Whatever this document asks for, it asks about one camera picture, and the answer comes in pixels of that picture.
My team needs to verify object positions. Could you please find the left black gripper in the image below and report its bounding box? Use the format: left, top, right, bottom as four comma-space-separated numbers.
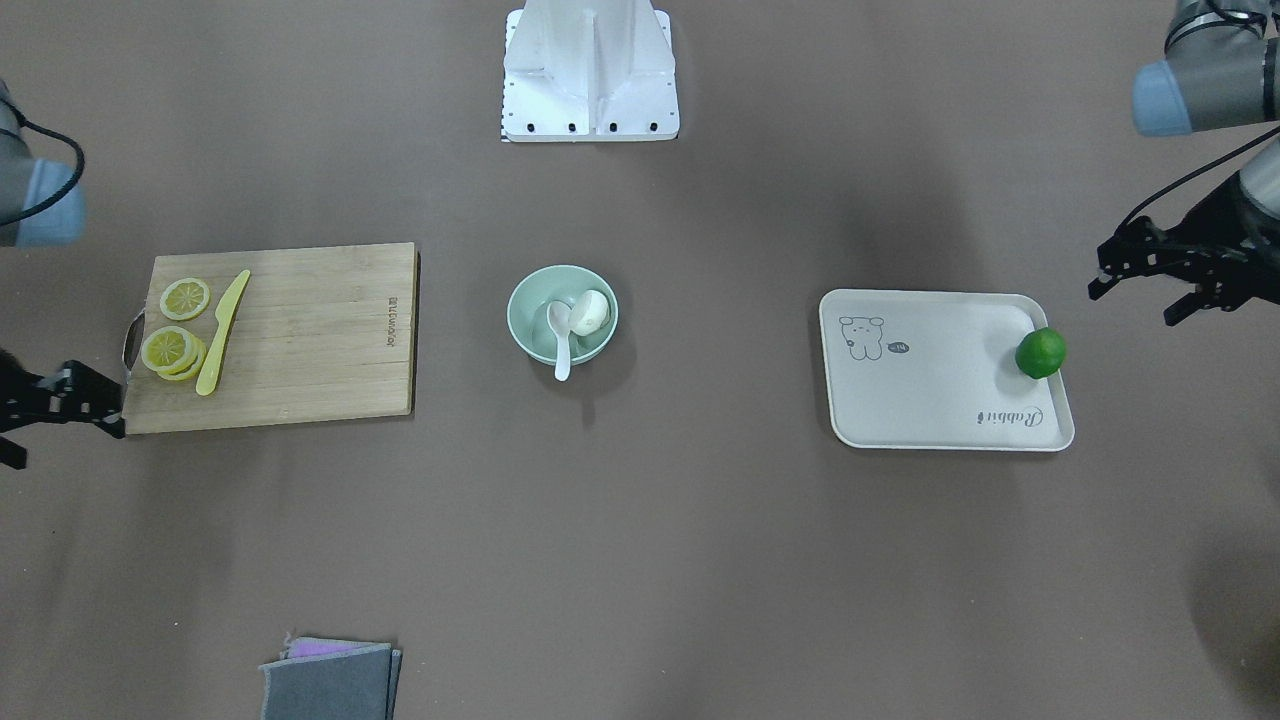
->
1088, 179, 1279, 325

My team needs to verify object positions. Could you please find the folded grey cloth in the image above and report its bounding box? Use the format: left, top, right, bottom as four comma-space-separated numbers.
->
259, 635, 403, 719

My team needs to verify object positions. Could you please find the yellow plastic knife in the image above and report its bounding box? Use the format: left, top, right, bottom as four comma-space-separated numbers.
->
195, 269, 252, 397

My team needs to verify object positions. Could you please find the white ceramic spoon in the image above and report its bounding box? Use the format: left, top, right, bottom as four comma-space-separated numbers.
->
547, 300, 572, 382

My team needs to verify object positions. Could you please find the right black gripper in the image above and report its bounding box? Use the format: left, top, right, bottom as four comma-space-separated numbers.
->
1, 350, 125, 439

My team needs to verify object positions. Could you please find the single lemon slice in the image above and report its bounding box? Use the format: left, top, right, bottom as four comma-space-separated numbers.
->
159, 277, 212, 322

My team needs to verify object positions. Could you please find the upper lemon slice stack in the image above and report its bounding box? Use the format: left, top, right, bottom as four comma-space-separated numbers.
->
140, 325, 209, 382

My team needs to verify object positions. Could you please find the white steamed bun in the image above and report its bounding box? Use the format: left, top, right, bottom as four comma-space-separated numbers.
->
570, 290, 611, 337

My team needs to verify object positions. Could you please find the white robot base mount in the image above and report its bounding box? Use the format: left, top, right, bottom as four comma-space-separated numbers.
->
500, 1, 681, 143

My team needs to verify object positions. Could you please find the bamboo cutting board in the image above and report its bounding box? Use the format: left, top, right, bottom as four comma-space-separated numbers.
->
123, 242, 419, 436

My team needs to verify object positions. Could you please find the green lime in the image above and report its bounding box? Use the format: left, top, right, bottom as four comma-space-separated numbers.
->
1014, 327, 1068, 380

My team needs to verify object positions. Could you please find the cream rabbit print tray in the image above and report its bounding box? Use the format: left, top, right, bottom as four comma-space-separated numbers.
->
818, 290, 1075, 452

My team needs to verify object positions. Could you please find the light green bowl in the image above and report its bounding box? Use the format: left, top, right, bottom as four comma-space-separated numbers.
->
506, 264, 620, 366

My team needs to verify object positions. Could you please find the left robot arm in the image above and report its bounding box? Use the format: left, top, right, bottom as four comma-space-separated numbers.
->
1088, 1, 1279, 325

